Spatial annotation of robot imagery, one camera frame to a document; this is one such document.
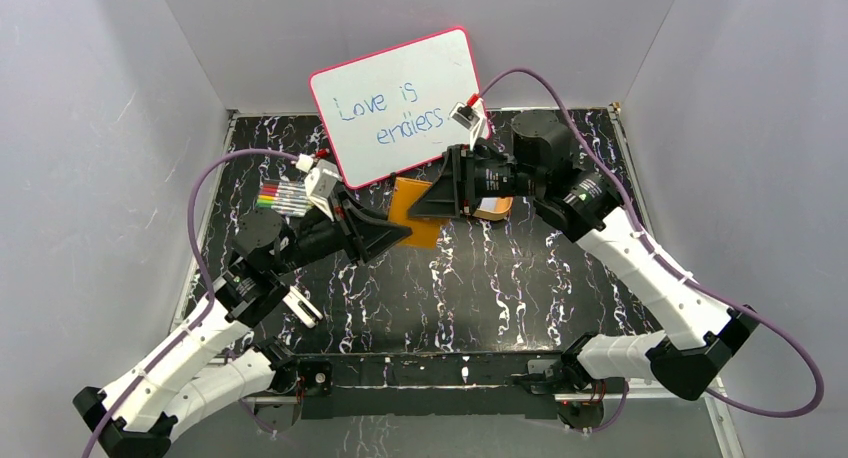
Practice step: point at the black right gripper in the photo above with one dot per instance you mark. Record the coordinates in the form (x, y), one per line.
(454, 189)

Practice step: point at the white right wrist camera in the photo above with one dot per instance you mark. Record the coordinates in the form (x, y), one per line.
(472, 115)

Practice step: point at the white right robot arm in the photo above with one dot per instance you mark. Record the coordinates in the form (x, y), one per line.
(698, 335)

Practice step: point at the pink framed whiteboard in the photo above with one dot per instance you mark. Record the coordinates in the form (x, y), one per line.
(390, 111)

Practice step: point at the orange oval tray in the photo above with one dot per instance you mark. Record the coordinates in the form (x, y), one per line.
(471, 209)

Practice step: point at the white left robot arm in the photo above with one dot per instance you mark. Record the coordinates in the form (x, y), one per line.
(142, 413)

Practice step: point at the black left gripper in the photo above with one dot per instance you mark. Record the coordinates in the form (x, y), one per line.
(348, 223)

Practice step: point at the small white object on table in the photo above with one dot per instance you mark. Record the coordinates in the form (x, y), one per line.
(302, 308)

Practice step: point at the pack of coloured markers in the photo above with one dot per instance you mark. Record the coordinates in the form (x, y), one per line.
(285, 197)

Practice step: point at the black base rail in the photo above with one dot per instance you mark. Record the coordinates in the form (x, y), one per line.
(430, 375)

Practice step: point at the striped card in tray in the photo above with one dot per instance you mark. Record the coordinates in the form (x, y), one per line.
(494, 205)

